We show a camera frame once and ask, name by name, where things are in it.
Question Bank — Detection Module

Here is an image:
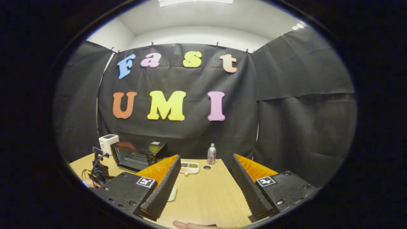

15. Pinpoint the large ceiling light panel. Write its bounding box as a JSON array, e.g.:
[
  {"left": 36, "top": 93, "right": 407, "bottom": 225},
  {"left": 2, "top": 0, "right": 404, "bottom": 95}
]
[{"left": 158, "top": 0, "right": 234, "bottom": 8}]

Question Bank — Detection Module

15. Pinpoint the black electric oven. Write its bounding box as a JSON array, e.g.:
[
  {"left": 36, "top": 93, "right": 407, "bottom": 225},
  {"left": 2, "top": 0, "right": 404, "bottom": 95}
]
[{"left": 110, "top": 141, "right": 169, "bottom": 172}]

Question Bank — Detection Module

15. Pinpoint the black backdrop cloth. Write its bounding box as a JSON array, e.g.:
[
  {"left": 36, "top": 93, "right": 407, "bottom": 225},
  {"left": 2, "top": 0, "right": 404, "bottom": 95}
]
[{"left": 52, "top": 27, "right": 358, "bottom": 188}]

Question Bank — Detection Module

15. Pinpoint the white toaster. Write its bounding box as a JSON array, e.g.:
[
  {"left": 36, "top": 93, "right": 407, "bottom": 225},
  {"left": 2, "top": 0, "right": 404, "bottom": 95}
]
[{"left": 99, "top": 134, "right": 120, "bottom": 156}]

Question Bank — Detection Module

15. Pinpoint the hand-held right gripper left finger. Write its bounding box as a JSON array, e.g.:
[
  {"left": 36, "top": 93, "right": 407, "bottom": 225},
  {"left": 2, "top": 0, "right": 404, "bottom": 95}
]
[{"left": 95, "top": 155, "right": 181, "bottom": 222}]

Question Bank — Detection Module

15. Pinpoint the white divided snack plate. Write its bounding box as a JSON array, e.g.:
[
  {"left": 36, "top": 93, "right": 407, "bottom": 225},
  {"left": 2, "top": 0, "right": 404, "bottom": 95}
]
[{"left": 179, "top": 162, "right": 200, "bottom": 176}]

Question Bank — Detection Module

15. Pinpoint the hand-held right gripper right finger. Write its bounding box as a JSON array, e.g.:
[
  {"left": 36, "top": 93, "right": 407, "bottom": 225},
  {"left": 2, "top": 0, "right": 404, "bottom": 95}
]
[{"left": 231, "top": 154, "right": 316, "bottom": 223}]

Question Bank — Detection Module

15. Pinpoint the silver printed drink bottle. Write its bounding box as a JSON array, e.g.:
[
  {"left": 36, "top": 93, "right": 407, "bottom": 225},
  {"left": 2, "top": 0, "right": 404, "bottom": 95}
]
[{"left": 207, "top": 143, "right": 217, "bottom": 165}]

